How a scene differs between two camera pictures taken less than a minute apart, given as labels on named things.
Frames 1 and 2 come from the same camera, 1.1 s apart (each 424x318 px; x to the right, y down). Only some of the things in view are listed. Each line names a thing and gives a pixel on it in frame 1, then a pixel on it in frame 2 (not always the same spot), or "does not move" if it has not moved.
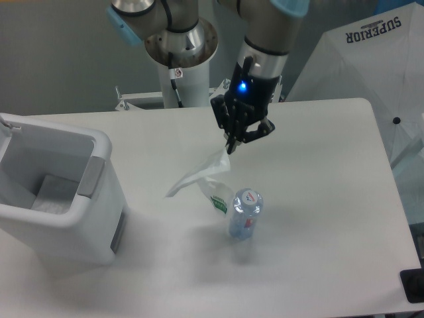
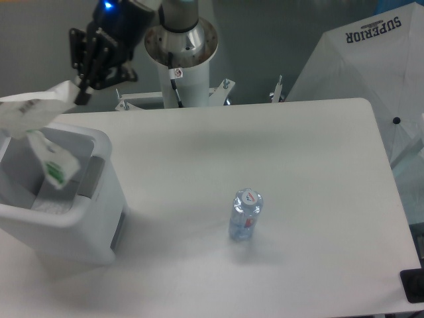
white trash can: (59, 195) does not move
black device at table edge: (413, 281) does not move
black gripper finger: (265, 126) -> (100, 75)
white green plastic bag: (202, 172) -> (27, 114)
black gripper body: (249, 96) -> (117, 28)
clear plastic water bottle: (248, 204) does not move
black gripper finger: (230, 129) -> (84, 55)
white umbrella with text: (379, 58) does not move
